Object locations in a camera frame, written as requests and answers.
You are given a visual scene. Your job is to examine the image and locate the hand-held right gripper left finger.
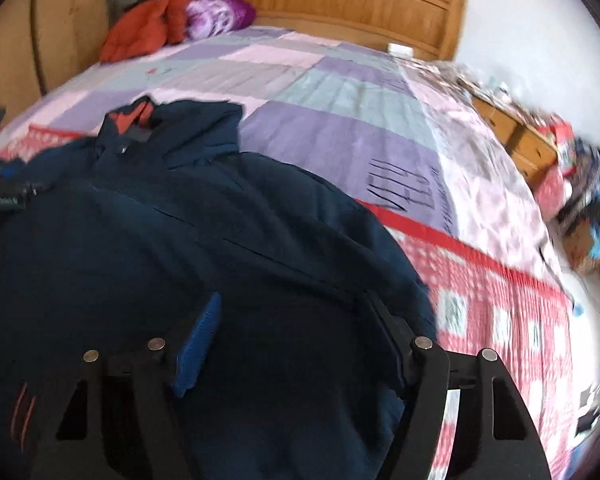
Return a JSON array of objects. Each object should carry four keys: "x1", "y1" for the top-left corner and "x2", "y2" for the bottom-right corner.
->
[{"x1": 30, "y1": 292, "x2": 224, "y2": 480}]

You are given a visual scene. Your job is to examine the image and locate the cardboard box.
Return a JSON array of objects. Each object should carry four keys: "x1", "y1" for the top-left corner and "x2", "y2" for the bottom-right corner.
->
[{"x1": 562, "y1": 217, "x2": 600, "y2": 273}]

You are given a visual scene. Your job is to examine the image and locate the orange padded jacket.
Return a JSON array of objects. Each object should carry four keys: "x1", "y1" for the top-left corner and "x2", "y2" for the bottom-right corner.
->
[{"x1": 100, "y1": 0, "x2": 215, "y2": 64}]

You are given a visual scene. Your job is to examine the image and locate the wooden wardrobe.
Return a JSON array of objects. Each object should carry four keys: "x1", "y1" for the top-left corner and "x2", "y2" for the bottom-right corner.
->
[{"x1": 0, "y1": 0, "x2": 112, "y2": 128}]

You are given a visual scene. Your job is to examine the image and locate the navy blue padded jacket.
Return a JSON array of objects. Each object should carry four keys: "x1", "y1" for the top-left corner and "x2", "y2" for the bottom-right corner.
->
[{"x1": 0, "y1": 97, "x2": 438, "y2": 480}]

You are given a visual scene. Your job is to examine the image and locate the wooden nightstand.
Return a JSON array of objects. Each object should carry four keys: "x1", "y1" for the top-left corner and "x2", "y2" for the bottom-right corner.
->
[{"x1": 471, "y1": 94, "x2": 562, "y2": 187}]

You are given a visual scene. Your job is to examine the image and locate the red gift box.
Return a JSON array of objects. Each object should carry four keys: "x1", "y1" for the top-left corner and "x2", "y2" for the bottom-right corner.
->
[{"x1": 549, "y1": 114, "x2": 577, "y2": 171}]

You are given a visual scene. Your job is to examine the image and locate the wooden bed headboard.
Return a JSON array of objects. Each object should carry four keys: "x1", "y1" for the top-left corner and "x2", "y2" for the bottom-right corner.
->
[{"x1": 174, "y1": 0, "x2": 468, "y2": 62}]

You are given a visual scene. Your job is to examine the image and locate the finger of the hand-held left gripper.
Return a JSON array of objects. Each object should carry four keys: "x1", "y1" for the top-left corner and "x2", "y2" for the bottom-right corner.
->
[{"x1": 0, "y1": 160, "x2": 48, "y2": 196}]

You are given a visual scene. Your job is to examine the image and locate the pink plastic bag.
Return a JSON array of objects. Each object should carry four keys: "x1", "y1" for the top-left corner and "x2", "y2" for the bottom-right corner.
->
[{"x1": 534, "y1": 165, "x2": 567, "y2": 208}]

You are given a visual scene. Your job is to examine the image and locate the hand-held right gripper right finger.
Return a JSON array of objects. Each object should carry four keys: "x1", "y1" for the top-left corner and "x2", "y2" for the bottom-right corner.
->
[{"x1": 366, "y1": 290, "x2": 552, "y2": 480}]

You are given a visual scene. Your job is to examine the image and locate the purple pink patchwork bed sheet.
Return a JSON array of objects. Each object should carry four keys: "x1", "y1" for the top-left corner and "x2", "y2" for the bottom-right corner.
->
[{"x1": 0, "y1": 25, "x2": 563, "y2": 288}]

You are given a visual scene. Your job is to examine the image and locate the red white checked blanket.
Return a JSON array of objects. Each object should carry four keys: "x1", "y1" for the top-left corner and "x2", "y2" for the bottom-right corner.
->
[{"x1": 0, "y1": 125, "x2": 583, "y2": 480}]

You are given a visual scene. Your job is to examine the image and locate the purple patterned pillow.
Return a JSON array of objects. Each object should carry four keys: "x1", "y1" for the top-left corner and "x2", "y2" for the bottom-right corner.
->
[{"x1": 184, "y1": 0, "x2": 257, "y2": 42}]

